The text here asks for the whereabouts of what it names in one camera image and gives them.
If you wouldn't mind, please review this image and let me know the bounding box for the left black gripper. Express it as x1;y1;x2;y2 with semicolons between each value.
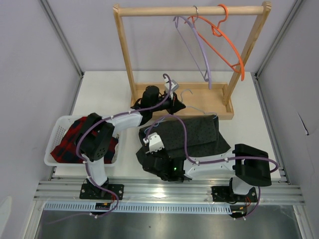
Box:
150;91;185;116

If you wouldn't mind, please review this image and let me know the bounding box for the light blue wire hanger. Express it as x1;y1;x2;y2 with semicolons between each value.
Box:
144;89;217;136

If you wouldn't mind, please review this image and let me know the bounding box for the dark grey dotted skirt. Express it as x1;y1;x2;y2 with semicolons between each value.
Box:
139;116;231;162

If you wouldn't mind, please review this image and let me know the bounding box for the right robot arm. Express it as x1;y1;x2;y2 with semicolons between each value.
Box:
136;144;272;201

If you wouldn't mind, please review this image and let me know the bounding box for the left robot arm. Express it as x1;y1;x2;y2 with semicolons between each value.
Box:
74;83;185;199

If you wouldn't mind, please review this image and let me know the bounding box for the purple plastic hanger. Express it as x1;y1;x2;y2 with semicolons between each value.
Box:
173;15;212;90

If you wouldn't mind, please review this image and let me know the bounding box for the orange plastic hanger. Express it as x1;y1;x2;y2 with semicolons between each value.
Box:
187;3;245;81

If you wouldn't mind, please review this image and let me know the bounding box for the wooden clothes rack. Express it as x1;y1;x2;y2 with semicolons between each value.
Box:
113;1;272;120

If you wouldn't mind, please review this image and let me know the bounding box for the red plaid garment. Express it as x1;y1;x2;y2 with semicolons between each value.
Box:
50;117;119;164

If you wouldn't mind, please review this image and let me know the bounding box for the white plastic basket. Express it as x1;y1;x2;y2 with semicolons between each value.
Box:
44;116;126;168

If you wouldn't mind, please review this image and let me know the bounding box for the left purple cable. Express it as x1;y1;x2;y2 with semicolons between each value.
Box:
76;73;172;217

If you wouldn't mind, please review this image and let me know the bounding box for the purple cable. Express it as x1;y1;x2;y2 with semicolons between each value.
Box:
146;116;279;220
76;73;172;217

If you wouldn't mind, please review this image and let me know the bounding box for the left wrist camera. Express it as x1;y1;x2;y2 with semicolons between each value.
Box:
164;80;179;93

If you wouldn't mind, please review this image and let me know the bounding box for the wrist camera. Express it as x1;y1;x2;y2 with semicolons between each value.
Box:
164;80;179;93
143;132;164;153

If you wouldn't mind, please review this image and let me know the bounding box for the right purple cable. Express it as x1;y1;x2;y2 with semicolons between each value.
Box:
146;116;279;220

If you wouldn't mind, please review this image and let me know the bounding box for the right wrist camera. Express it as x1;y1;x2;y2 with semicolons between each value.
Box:
143;132;164;153

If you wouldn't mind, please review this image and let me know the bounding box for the white slotted cable duct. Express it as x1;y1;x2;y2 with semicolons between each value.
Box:
44;201;235;215

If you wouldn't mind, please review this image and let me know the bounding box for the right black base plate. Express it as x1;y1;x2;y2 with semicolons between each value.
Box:
211;186;257;204

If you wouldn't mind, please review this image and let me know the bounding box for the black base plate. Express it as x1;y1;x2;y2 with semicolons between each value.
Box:
79;183;124;200
211;186;257;204

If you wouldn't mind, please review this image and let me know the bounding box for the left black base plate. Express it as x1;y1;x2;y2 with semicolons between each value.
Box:
79;183;124;200

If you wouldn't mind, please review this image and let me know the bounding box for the aluminium mounting rail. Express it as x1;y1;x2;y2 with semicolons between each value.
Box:
34;177;305;206

